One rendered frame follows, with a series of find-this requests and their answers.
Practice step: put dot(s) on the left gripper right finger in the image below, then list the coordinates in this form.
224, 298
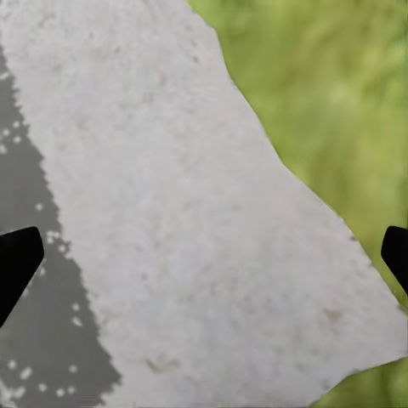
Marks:
395, 253

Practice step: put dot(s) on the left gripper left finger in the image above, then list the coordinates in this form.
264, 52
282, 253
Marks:
21, 252

